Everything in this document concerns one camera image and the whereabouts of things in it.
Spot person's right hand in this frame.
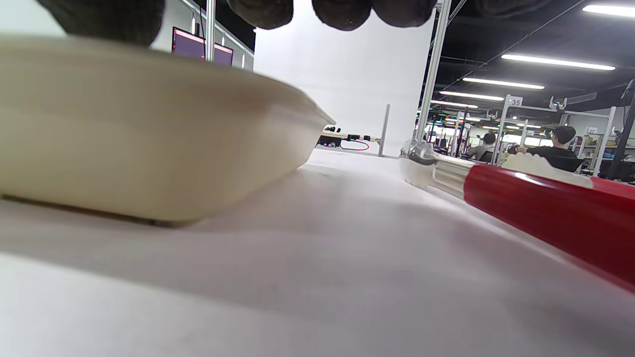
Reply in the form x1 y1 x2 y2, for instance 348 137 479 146
37 0 551 48

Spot beige baking tray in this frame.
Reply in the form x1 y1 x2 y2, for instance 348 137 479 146
0 35 335 227

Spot red-handled metal tongs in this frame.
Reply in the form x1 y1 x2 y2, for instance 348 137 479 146
399 140 635 293

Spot purple-screen monitor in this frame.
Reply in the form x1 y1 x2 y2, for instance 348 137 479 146
172 27 234 66

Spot white partition panel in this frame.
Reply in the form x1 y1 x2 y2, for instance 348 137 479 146
254 0 437 157

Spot white metal shelf rack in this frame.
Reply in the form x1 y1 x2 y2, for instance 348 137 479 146
496 94 618 177

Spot row of ceiling light strips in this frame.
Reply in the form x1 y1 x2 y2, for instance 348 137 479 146
431 4 635 130

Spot black slanted stand pole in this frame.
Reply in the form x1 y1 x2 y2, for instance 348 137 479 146
608 79 635 181

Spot aluminium frame post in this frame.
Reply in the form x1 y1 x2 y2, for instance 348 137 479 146
205 0 216 62

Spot short grey post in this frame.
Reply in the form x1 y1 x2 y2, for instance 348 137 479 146
380 104 391 157

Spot aluminium frame pole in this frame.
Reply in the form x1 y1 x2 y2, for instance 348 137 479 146
416 0 452 143

